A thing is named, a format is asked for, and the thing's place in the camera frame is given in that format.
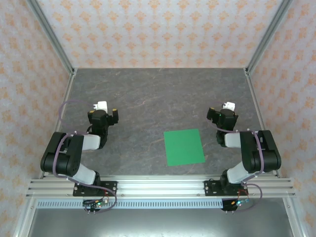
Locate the aluminium corner post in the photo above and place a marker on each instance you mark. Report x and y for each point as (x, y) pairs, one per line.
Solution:
(267, 37)
(52, 37)

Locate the aluminium cross beam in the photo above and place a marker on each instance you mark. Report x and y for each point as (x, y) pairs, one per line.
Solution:
(160, 185)

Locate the small circuit board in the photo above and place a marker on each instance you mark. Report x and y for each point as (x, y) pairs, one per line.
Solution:
(239, 203)
(98, 203)

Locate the right aluminium frame leg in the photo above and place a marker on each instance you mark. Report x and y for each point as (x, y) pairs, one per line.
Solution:
(294, 217)

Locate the right small circuit board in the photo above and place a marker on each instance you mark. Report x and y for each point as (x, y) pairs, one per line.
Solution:
(239, 203)

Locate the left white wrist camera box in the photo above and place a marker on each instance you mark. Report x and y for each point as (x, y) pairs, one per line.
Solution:
(102, 105)

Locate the left aluminium corner post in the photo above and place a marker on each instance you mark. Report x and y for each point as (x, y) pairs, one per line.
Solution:
(52, 37)

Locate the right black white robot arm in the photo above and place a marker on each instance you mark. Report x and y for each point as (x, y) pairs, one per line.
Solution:
(256, 153)

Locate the grey metal sheet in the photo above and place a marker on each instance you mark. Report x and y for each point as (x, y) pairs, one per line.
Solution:
(160, 224)

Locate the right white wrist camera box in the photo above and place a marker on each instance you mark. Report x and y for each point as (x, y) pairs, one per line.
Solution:
(229, 106)

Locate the right aluminium corner post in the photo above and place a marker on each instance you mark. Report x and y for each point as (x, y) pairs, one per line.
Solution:
(267, 37)

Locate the left small circuit board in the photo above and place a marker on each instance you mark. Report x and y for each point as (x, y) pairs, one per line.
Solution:
(98, 203)

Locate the aluminium side rail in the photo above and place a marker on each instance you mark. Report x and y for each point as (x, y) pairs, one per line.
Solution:
(254, 98)
(66, 98)

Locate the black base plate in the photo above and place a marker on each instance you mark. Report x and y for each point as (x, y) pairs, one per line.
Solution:
(209, 188)
(111, 188)

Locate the aluminium frame leg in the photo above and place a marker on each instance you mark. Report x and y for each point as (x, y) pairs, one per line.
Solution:
(294, 217)
(24, 217)

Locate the left aluminium frame leg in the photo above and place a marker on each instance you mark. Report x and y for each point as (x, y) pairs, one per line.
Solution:
(24, 217)

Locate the green paper sheet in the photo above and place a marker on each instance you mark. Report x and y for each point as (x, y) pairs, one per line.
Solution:
(184, 148)

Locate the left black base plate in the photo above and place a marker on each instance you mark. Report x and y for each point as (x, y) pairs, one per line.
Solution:
(111, 188)

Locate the right aluminium side rail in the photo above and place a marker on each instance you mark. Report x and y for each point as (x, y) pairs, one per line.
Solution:
(254, 98)

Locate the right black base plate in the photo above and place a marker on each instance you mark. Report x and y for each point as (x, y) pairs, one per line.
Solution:
(209, 188)

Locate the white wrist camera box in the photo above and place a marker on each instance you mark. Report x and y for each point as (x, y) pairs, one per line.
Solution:
(229, 106)
(102, 105)

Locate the left aluminium side rail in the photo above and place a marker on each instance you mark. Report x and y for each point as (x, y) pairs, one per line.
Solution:
(66, 98)

